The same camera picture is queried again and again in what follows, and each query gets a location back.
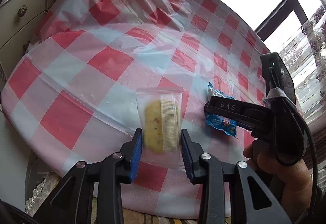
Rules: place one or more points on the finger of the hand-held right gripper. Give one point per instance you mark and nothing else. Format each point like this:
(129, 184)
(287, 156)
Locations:
(224, 105)

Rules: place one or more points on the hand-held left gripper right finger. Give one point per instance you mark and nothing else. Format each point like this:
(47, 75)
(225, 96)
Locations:
(186, 157)

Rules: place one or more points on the lace table trim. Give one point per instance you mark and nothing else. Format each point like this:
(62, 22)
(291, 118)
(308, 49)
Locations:
(40, 193)

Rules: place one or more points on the blue snack packet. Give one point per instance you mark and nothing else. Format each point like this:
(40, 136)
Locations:
(221, 124)

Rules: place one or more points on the clear cookie packet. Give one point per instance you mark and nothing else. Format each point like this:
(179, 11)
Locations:
(158, 122)

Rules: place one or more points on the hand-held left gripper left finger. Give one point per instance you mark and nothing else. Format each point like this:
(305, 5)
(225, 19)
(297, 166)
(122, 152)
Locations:
(135, 155)

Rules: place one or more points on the dark beaded curtain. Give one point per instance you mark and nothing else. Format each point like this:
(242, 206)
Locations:
(318, 147)

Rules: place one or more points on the red white checked tablecloth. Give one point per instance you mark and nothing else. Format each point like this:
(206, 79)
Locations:
(101, 60)

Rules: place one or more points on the metal drawer knob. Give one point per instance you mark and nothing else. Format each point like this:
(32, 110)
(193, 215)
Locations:
(26, 45)
(22, 10)

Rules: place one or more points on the dark window frame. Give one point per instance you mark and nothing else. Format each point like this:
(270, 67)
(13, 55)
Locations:
(293, 2)

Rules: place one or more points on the person's right hand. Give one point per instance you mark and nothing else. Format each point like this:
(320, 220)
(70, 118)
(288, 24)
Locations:
(293, 183)

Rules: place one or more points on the white lace curtain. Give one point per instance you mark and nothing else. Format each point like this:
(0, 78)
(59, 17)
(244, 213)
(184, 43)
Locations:
(310, 60)

